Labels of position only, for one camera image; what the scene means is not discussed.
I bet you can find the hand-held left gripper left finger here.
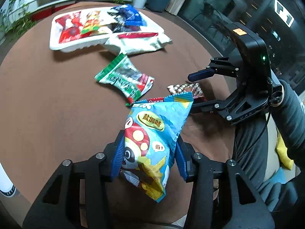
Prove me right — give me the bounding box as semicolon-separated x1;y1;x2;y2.
22;130;126;229

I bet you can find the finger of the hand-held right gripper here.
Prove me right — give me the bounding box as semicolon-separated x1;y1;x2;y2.
187;57;242;82
191;85;269;126

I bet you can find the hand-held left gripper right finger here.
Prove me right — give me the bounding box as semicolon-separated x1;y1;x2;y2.
175;136;275;229

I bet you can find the brown checked snack packet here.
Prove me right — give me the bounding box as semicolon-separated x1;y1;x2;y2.
167;83;208;102

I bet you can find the light blue cartoon snack packet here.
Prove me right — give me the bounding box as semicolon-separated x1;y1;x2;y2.
118;91;194;203

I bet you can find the black snack packet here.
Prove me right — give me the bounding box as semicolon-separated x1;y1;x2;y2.
110;21;141;33

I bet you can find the yellow-green cartoon snack packet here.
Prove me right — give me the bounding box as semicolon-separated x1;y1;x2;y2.
80;10;110;35

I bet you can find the white plastic tray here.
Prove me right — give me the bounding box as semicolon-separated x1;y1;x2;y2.
49;6;165;53

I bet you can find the person's right forearm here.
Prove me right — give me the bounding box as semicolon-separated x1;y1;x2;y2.
274;79;305;165

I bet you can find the glass balcony door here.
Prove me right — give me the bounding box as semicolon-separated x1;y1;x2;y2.
178;0;305;96

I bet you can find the large red and white packet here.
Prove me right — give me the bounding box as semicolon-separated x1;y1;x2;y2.
104;32;173;56

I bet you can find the green snack packet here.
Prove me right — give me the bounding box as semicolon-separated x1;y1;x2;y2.
95;53;155;107

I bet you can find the teal cloth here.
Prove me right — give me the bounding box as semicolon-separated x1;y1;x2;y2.
262;167;296;185

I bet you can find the white rounded object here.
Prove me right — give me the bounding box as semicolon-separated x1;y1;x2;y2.
0;162;17;197

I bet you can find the red snack packet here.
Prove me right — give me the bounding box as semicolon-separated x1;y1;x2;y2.
59;11;89;44

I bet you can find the trailing plant on glass stand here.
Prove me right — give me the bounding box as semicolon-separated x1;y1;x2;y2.
0;0;37;35

